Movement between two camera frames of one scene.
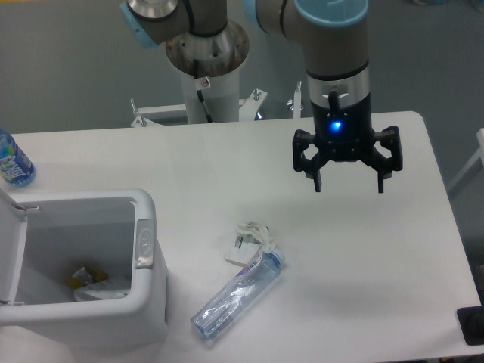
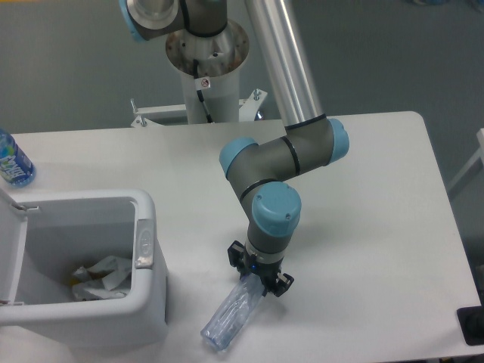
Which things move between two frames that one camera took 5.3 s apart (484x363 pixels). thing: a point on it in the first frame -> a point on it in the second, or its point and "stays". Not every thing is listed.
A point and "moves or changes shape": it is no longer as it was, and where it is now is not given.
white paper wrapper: [246, 246] moves or changes shape
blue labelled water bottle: [16, 169] stays
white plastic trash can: [45, 234] stays
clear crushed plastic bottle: [228, 305] moves or changes shape
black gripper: [343, 134] -> [267, 271]
